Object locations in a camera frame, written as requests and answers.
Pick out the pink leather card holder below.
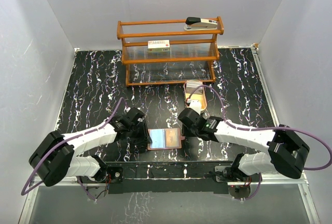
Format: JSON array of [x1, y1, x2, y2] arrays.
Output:
[[147, 128, 185, 150]]

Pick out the tan oval plastic tray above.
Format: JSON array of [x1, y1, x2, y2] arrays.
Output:
[[184, 87, 207, 114]]

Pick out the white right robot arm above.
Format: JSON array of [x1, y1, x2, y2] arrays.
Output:
[[178, 108, 310, 181]]

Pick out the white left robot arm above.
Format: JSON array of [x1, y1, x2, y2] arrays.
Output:
[[29, 107, 151, 187]]

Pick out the stack of cards in tray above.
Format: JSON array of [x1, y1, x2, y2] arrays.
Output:
[[184, 80, 203, 94]]

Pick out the wooden three-tier shelf rack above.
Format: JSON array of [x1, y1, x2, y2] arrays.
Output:
[[116, 16, 224, 86]]

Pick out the white staples box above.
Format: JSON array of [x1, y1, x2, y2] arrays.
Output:
[[147, 40, 170, 52]]

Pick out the black and white stapler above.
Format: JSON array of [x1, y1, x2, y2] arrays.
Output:
[[184, 17, 218, 31]]

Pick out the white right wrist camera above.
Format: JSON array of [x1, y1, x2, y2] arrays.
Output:
[[187, 99, 202, 115]]

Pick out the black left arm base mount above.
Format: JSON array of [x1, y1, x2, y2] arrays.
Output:
[[105, 166, 123, 186]]

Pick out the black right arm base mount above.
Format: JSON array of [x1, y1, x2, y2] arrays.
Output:
[[204, 165, 244, 182]]

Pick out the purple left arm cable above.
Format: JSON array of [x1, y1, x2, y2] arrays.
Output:
[[21, 97, 130, 196]]

